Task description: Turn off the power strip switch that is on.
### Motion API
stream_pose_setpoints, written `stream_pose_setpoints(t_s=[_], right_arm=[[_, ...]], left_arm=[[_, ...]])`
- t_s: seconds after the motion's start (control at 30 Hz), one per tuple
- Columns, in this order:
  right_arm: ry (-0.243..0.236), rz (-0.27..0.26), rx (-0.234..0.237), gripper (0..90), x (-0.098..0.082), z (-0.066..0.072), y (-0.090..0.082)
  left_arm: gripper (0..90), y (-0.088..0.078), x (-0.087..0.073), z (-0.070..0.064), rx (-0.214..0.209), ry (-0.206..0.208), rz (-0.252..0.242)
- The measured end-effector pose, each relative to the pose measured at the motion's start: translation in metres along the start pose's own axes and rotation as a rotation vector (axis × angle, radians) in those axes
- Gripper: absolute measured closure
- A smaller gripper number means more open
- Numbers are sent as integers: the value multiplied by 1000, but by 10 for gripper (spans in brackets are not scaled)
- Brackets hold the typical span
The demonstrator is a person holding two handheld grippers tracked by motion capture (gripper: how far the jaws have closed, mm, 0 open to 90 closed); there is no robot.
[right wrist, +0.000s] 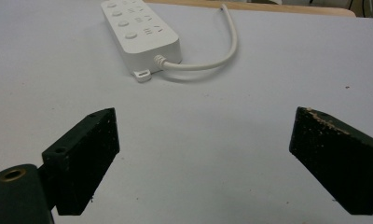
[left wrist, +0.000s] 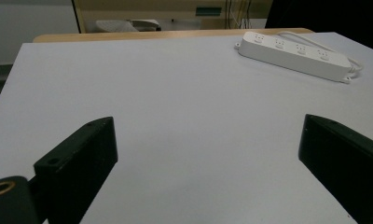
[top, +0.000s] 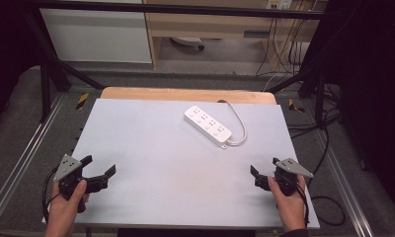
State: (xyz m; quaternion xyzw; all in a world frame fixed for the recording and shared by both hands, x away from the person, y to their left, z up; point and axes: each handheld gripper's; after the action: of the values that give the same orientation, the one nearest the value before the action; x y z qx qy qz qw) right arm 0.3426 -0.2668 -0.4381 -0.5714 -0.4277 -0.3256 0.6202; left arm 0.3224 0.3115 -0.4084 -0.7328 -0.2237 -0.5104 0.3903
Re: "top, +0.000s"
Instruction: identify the black metal frame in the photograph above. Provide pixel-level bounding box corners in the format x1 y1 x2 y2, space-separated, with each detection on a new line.
22 0 338 127

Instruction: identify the aluminium floor rail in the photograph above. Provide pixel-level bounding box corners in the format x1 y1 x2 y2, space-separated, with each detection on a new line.
0 93 67 228
315 129 375 237

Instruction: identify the wooden desk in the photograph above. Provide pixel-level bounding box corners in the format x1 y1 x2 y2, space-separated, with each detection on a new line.
142 0 329 70

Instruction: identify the white power strip cable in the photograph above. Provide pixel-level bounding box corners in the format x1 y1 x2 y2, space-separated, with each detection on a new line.
217 99 249 148

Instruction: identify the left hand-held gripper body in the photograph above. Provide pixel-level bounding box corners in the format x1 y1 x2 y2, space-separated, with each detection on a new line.
52 153 86 201

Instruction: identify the white chair base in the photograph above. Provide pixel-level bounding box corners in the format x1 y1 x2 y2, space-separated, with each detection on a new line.
170 36 206 51

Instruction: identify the white power strip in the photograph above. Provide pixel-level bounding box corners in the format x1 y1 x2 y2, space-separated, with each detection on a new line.
184 105 233 150

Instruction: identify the white cabinet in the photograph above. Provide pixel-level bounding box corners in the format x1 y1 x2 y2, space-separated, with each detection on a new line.
39 0 153 64

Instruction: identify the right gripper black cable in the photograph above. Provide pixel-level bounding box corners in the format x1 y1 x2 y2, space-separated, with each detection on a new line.
295 182 311 229

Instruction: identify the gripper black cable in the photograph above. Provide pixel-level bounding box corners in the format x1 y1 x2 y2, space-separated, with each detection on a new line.
41 167 62 223
295 182 311 229

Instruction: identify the black floor cable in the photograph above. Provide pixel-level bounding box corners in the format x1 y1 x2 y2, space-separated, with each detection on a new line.
309 196 347 227

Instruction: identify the person's right hand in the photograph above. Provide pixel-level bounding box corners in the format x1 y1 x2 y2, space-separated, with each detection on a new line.
267 174 307 233

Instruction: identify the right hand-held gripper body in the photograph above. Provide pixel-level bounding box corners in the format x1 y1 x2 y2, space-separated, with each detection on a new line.
273 157 315 197

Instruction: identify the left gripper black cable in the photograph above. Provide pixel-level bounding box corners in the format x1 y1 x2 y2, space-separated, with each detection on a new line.
41 167 62 223

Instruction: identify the bundle of hanging cables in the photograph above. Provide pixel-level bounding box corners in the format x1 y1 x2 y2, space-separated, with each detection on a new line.
255 9 313 77

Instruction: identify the yellow black tape marker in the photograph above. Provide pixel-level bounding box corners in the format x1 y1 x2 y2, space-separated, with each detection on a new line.
287 98 306 114
75 92 90 111

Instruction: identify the wooden table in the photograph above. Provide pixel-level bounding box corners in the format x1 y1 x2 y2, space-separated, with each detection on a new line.
100 86 278 106

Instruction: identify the white wall socket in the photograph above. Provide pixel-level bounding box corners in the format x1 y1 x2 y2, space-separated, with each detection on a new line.
265 0 293 11

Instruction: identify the person's left hand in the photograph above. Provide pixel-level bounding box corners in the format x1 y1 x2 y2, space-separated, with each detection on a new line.
45 179 91 229

